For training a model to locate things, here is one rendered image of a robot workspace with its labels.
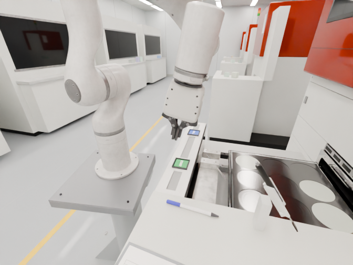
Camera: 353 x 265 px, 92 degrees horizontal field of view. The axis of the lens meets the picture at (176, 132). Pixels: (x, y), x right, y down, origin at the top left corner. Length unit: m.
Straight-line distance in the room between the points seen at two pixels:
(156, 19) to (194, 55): 8.74
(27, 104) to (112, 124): 2.92
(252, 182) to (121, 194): 0.48
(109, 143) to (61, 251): 1.18
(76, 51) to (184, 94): 0.34
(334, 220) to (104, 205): 0.71
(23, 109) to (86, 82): 2.95
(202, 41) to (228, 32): 8.06
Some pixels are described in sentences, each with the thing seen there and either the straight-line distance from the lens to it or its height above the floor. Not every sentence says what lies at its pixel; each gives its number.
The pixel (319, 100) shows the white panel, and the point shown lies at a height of 1.11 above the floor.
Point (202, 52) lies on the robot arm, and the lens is 0.41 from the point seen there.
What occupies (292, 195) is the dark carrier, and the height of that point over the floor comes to 0.90.
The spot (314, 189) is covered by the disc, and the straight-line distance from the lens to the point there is 0.79.
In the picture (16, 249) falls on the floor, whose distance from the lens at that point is 1.94.
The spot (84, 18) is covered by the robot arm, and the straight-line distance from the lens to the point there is 0.62.
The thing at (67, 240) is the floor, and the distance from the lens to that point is 1.78.
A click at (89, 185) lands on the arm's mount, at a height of 0.86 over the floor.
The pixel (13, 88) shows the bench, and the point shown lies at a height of 0.80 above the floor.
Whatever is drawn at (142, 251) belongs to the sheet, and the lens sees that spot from 0.44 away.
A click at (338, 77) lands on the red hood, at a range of 0.91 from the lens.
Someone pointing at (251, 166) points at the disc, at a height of 0.90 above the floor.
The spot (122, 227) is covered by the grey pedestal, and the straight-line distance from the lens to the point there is 1.02.
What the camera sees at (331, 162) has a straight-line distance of 0.92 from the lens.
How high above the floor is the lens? 1.35
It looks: 27 degrees down
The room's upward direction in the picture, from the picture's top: straight up
